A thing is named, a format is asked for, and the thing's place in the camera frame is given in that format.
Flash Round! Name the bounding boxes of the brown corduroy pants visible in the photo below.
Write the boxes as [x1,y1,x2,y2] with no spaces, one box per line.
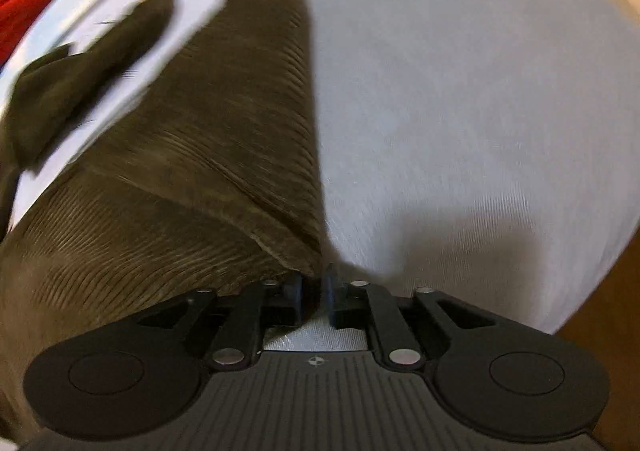
[1,0,321,443]

